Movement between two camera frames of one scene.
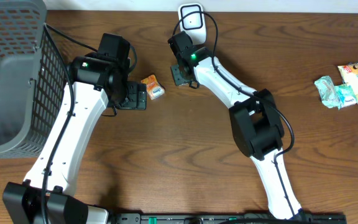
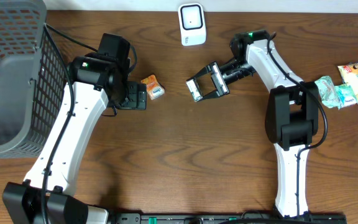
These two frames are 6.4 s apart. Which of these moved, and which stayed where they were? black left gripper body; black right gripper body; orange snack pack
Moved: black right gripper body
Stayed: black left gripper body; orange snack pack
